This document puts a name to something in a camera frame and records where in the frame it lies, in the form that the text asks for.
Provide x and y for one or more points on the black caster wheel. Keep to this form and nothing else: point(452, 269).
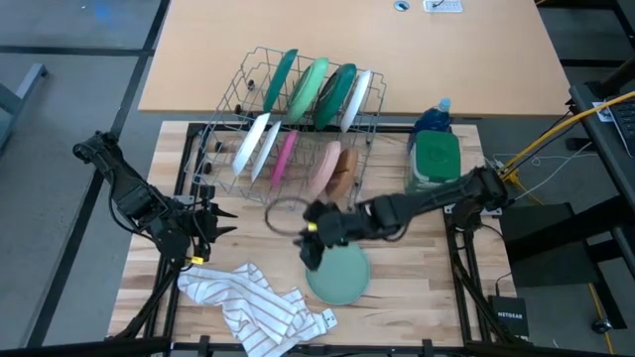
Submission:
point(601, 325)

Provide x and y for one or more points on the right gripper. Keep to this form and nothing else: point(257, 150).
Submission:
point(337, 225)

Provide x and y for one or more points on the blue dish soap bottle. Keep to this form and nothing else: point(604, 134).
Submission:
point(434, 119)

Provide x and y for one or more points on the light wooden desk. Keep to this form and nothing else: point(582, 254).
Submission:
point(446, 59)

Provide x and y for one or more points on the sage green plate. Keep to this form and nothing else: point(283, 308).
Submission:
point(342, 277)

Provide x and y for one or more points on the peach plate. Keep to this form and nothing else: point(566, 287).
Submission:
point(325, 168)

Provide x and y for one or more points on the black equipment box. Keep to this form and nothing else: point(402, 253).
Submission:
point(546, 248)

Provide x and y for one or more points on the white power strip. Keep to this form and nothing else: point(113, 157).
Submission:
point(446, 7)

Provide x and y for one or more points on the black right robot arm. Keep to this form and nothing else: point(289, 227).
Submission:
point(436, 198)

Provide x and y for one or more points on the white red-striped dish towel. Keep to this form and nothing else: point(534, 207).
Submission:
point(248, 307)

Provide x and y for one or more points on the pink plate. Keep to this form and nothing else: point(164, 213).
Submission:
point(285, 157)

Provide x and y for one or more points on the black Netgear network switch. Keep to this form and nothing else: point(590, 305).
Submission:
point(508, 317)

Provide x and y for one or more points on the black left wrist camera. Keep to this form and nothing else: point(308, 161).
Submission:
point(208, 192)

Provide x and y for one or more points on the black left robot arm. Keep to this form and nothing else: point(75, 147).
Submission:
point(129, 193)

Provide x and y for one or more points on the black side desk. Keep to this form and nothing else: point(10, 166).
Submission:
point(602, 163)

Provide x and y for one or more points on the black metal table frame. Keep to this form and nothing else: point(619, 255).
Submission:
point(397, 129)

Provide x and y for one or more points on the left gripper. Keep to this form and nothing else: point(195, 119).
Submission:
point(203, 225)

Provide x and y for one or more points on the black keyboard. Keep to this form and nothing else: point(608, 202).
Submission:
point(626, 124)

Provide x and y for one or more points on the white paper label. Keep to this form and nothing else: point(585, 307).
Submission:
point(602, 111)

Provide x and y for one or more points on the green Cascade detergent tub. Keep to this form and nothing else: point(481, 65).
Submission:
point(436, 156)

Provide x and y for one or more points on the white plate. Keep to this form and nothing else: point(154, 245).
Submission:
point(266, 151)
point(250, 144)
point(355, 101)

